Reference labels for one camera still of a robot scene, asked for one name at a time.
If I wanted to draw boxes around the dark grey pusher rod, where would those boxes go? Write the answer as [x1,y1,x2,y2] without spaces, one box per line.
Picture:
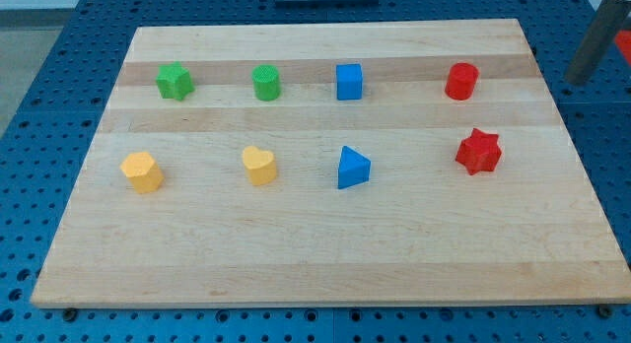
[564,0,630,86]

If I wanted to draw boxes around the red star block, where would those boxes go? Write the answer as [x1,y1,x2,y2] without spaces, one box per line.
[455,128,502,175]

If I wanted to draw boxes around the wooden board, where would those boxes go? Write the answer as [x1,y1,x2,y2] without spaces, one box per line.
[31,19,630,309]

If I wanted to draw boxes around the green star block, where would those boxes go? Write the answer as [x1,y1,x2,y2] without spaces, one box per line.
[156,61,195,101]

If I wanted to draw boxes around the red cylinder block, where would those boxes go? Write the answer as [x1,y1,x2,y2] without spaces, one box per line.
[445,62,480,101]

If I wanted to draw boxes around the blue cube block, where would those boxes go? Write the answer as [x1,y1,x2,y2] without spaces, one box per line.
[336,64,363,101]

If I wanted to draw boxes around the blue triangle block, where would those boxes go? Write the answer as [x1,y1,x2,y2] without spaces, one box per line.
[337,146,372,189]

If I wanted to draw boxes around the green cylinder block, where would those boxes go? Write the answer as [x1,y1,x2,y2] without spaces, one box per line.
[251,64,281,102]

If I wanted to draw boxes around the yellow heart block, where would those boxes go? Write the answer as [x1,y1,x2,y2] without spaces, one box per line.
[242,146,278,186]

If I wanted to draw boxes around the yellow hexagon block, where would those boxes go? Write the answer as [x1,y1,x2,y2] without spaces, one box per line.
[119,152,164,194]

